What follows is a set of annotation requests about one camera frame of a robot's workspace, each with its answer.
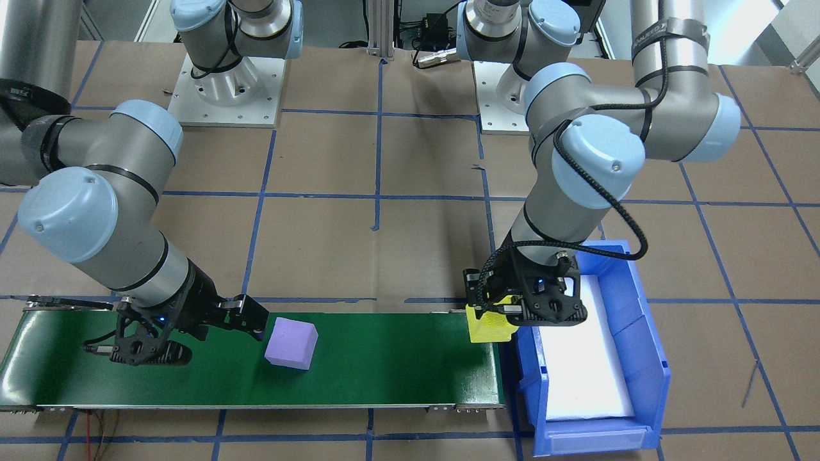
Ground blue plastic bin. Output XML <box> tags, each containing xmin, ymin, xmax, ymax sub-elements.
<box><xmin>512</xmin><ymin>239</ymin><xmax>673</xmax><ymax>457</ymax></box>

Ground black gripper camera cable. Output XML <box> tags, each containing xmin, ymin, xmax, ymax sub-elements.
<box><xmin>81</xmin><ymin>333</ymin><xmax>130</xmax><ymax>357</ymax></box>

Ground silver arm base connector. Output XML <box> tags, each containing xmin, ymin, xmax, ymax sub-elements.
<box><xmin>413</xmin><ymin>49</ymin><xmax>459</xmax><ymax>69</ymax></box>

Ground red conveyor wire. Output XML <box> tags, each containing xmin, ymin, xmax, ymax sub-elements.
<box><xmin>81</xmin><ymin>410</ymin><xmax>107</xmax><ymax>461</ymax></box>

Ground black power box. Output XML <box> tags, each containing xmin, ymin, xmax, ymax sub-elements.
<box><xmin>419</xmin><ymin>12</ymin><xmax>459</xmax><ymax>46</ymax></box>

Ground thin black conveyor wire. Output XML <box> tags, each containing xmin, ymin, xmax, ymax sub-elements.
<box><xmin>96</xmin><ymin>410</ymin><xmax>124</xmax><ymax>452</ymax></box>

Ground green conveyor belt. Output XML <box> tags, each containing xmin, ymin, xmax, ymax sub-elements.
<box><xmin>0</xmin><ymin>295</ymin><xmax>507</xmax><ymax>414</ymax></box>

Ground white foam pad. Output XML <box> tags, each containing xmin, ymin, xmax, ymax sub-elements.
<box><xmin>540</xmin><ymin>274</ymin><xmax>636</xmax><ymax>422</ymax></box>

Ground yellow foam block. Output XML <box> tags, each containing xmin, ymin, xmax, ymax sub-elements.
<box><xmin>466</xmin><ymin>295</ymin><xmax>519</xmax><ymax>345</ymax></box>

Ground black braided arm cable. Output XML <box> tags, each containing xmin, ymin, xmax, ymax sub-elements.
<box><xmin>477</xmin><ymin>18</ymin><xmax>671</xmax><ymax>309</ymax></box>

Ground white square base plate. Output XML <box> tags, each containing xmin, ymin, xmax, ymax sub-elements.
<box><xmin>168</xmin><ymin>53</ymin><xmax>286</xmax><ymax>128</ymax></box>
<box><xmin>473</xmin><ymin>60</ymin><xmax>546</xmax><ymax>136</ymax></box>

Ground purple foam block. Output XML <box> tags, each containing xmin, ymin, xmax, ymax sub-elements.
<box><xmin>264</xmin><ymin>316</ymin><xmax>320</xmax><ymax>371</ymax></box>

